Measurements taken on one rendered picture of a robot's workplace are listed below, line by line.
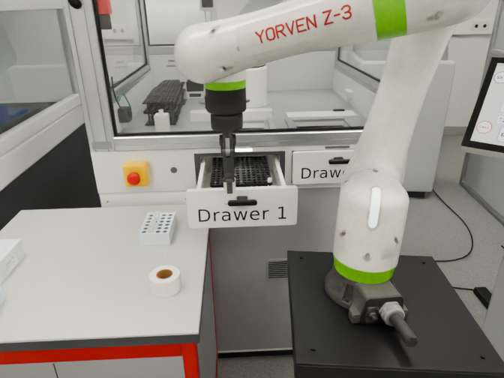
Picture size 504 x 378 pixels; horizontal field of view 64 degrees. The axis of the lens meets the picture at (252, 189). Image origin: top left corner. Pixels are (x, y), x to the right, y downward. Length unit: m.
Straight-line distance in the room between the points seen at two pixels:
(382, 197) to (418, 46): 0.30
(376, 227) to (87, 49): 0.93
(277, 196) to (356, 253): 0.33
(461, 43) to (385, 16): 4.14
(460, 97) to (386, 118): 4.07
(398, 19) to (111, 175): 0.99
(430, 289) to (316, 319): 0.28
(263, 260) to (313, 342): 0.75
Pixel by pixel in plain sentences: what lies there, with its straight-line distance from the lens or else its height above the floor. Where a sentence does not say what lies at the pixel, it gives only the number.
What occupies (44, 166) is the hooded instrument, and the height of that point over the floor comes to 0.75.
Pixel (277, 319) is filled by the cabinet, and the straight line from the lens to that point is 1.67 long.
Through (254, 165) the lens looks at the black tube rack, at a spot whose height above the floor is 0.90.
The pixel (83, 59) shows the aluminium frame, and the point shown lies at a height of 1.22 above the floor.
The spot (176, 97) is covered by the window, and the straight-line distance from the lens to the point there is 1.28.
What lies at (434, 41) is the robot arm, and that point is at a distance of 0.88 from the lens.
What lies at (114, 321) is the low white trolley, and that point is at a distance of 0.94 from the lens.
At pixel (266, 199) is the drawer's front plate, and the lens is 1.06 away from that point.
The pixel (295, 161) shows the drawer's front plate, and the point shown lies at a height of 0.90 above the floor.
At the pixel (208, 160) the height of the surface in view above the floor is 0.88.
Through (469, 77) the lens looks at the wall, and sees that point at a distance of 4.93.
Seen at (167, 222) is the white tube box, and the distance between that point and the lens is 1.20.
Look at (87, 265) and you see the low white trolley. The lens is 1.13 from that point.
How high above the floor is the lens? 1.36
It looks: 25 degrees down
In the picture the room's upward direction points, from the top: 1 degrees counter-clockwise
